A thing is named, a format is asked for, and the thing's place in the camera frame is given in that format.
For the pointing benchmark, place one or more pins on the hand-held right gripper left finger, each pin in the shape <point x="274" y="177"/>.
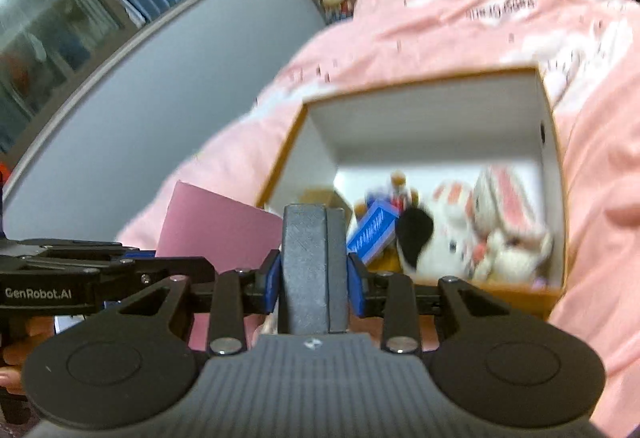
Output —
<point x="273" y="280"/>

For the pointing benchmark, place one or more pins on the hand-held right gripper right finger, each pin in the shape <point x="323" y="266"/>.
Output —
<point x="356" y="284"/>

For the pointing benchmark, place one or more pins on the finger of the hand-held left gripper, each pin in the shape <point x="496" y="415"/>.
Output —
<point x="175" y="266"/>
<point x="139" y="255"/>

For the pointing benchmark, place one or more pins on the blue card box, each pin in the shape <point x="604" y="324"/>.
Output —
<point x="372" y="230"/>

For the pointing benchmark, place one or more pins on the pink paper card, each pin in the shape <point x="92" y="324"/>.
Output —
<point x="215" y="223"/>

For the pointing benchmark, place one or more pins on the small gold box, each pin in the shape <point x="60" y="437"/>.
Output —
<point x="320" y="197"/>

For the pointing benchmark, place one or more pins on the black and white plush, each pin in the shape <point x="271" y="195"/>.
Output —
<point x="440" y="228"/>

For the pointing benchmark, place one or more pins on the white crochet plush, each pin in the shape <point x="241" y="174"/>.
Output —
<point x="510" y="218"/>

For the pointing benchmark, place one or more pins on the orange cardboard box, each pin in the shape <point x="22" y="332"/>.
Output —
<point x="425" y="118"/>

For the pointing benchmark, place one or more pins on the person's left hand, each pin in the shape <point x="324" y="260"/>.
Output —
<point x="15" y="358"/>

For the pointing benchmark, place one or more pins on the pink printed blanket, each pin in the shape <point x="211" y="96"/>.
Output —
<point x="600" y="168"/>

